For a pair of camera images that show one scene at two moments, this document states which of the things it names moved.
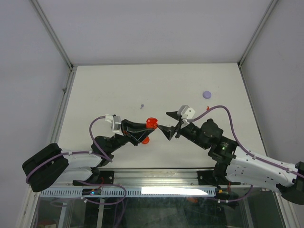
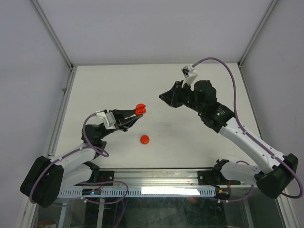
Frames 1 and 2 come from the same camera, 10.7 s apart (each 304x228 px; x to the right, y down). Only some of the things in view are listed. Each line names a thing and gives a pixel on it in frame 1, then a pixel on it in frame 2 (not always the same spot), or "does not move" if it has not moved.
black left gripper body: x=129 y=135 -> x=118 y=125
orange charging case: x=151 y=123 -> x=140 y=109
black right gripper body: x=181 y=131 -> x=183 y=96
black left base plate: x=106 y=177 does not move
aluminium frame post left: x=38 y=10 does not move
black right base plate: x=207 y=177 does not move
